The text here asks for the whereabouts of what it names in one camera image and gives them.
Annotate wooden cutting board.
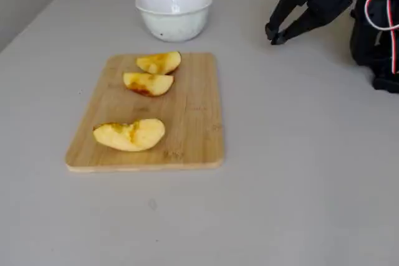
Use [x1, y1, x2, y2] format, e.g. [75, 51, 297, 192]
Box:
[64, 52, 225, 173]

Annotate apple slice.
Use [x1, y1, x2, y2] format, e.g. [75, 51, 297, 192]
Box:
[92, 118, 166, 152]
[122, 71, 175, 97]
[135, 51, 182, 75]

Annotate white bowl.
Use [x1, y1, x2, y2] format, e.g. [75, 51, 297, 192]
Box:
[135, 0, 213, 42]

